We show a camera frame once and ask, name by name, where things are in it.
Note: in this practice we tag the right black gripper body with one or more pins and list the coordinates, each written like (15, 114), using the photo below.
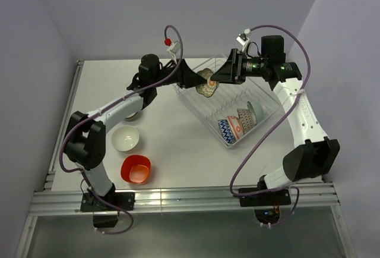
(241, 68)

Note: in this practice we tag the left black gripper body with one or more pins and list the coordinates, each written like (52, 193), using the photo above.
(174, 79)

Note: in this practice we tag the flower shaped patterned dish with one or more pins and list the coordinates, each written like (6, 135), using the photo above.
(209, 88)

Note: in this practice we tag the pale green ribbed bowl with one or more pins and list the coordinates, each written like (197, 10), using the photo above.
(256, 110)

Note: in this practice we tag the brown geometric patterned bowl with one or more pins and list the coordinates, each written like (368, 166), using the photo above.
(246, 119)

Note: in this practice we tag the orange floral patterned bowl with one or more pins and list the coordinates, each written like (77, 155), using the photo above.
(236, 127)

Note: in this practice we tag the brown glazed bowl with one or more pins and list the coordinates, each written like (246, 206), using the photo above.
(131, 117)

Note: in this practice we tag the red blue patterned bowl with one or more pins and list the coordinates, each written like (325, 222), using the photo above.
(226, 131)

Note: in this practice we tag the plain white bowl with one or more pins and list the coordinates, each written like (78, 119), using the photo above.
(125, 138)

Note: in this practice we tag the orange plastic square bowl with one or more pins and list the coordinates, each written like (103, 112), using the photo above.
(136, 169)

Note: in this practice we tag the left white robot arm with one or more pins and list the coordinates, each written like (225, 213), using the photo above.
(85, 139)

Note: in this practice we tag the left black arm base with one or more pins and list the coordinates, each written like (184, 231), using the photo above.
(104, 216)

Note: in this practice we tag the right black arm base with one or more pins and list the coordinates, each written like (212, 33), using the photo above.
(267, 205)

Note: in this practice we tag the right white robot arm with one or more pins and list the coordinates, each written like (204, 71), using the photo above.
(314, 152)

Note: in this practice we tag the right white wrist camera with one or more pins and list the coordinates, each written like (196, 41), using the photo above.
(243, 39)

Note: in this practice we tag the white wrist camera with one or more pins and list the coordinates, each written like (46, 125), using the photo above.
(243, 39)
(173, 48)

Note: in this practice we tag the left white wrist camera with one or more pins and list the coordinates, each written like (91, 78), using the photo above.
(173, 48)

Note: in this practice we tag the white wire dish rack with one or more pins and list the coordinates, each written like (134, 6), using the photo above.
(225, 101)

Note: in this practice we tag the aluminium frame rail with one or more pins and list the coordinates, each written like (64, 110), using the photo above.
(168, 200)

